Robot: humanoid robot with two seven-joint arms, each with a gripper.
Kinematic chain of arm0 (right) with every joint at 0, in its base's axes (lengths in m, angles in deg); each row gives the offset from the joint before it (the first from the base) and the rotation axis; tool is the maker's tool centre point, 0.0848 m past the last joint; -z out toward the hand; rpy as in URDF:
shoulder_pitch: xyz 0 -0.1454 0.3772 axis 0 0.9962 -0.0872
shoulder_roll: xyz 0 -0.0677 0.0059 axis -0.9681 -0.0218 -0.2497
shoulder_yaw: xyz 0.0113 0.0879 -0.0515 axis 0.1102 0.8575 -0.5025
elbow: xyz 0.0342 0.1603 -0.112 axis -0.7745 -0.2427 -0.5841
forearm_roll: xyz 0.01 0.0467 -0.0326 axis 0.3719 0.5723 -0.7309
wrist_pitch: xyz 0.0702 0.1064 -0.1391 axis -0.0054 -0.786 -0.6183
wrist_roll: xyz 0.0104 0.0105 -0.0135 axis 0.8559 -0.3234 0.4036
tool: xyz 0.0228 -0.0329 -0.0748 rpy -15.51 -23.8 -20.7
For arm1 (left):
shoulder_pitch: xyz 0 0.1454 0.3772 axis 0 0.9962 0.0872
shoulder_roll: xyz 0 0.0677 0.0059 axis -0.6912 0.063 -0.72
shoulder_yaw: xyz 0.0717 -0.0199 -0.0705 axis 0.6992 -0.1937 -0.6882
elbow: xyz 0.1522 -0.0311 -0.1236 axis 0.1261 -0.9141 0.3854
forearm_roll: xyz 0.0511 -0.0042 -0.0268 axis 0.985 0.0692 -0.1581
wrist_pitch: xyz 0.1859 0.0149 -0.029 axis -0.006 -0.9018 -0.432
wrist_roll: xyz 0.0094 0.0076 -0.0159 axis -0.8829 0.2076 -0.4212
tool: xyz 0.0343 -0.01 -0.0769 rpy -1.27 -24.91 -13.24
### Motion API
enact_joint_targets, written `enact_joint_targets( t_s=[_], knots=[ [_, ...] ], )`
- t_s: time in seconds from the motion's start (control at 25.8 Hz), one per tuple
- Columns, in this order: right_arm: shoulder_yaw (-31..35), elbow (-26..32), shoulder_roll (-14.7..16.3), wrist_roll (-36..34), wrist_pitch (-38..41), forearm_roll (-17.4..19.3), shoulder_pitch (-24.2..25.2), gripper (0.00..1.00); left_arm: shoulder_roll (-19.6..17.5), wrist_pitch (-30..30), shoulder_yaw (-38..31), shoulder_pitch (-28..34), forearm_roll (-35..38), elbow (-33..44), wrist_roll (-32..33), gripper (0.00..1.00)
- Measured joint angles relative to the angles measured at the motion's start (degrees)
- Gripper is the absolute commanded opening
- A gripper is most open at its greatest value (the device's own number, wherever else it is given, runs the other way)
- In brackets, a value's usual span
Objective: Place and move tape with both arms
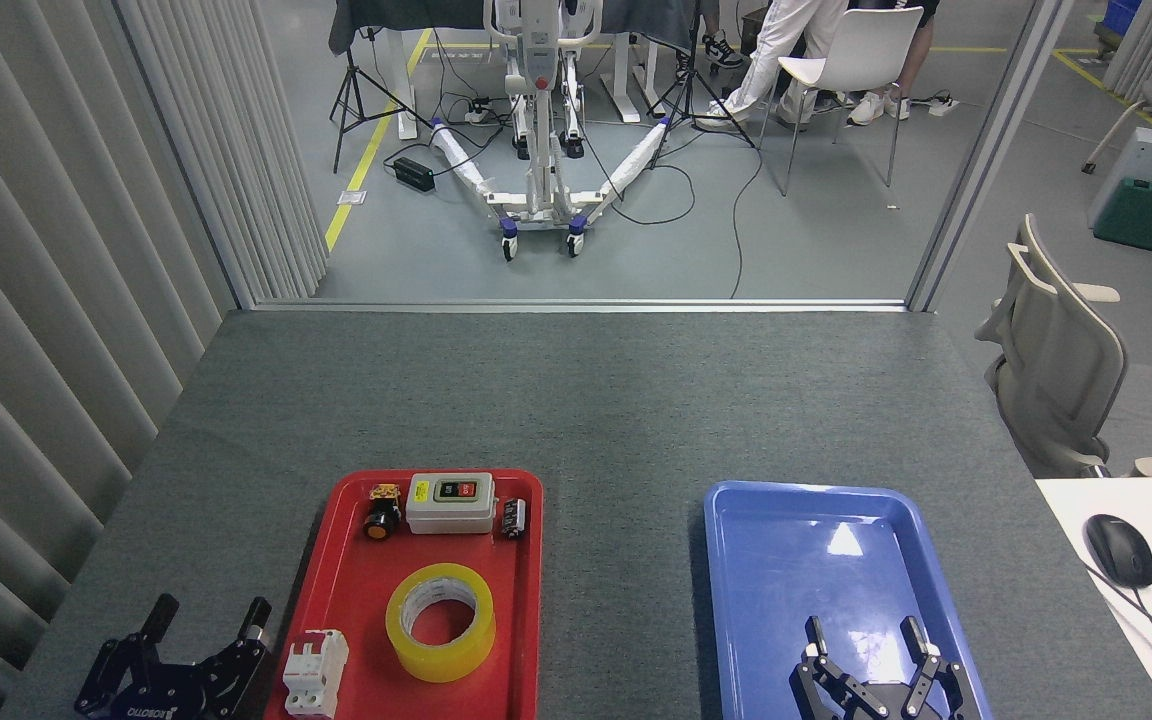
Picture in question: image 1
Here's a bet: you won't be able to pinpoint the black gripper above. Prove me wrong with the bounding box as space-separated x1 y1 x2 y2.
791 617 969 720
74 593 273 720

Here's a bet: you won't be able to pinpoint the yellow tape roll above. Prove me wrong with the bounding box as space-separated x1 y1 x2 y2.
385 563 497 684

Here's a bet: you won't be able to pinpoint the blue plastic tray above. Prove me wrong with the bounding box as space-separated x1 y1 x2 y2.
703 480 994 720

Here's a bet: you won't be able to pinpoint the white circuit breaker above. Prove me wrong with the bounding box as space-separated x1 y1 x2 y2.
283 629 349 719

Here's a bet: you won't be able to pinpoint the red plastic tray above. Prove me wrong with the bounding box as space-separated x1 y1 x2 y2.
264 468 544 720

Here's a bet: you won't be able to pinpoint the black orange push button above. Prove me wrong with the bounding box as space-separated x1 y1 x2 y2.
364 484 403 542

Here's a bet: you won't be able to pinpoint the white desk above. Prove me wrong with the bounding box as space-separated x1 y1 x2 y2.
1036 477 1152 720

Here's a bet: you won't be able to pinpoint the black computer mouse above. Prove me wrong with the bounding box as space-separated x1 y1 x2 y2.
1084 513 1152 589

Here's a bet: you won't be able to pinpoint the beige office chair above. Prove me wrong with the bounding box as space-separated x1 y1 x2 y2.
974 213 1129 479

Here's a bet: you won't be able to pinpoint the grey vertical blinds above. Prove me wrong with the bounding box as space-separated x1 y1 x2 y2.
0 0 329 720

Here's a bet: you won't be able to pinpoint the person behind white chair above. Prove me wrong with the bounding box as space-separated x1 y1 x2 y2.
846 0 940 127

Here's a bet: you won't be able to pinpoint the black tripod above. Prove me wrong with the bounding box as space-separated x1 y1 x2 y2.
648 0 757 171
330 25 434 174

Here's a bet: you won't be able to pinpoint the white stand on wheels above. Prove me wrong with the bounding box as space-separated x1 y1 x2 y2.
429 0 677 263

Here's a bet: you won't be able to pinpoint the white plastic chair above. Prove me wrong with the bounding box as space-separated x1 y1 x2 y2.
758 6 925 211

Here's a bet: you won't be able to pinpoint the person in white trousers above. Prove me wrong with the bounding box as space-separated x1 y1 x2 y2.
696 0 849 131

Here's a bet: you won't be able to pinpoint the person's black shoe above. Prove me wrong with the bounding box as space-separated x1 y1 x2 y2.
676 30 745 83

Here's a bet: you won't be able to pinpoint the blue storage bin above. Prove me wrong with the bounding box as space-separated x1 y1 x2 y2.
1096 0 1143 56

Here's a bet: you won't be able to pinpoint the black mouse cable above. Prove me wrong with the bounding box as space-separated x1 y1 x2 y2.
1084 560 1152 671

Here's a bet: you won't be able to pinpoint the grey push-button switch box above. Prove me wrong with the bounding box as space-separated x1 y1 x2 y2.
405 472 496 536

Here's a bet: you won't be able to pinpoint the silver frame rail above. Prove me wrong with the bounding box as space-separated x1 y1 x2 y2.
251 298 909 313

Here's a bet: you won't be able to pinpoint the silver frame post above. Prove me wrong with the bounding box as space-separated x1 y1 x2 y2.
906 0 1077 313
111 0 259 311

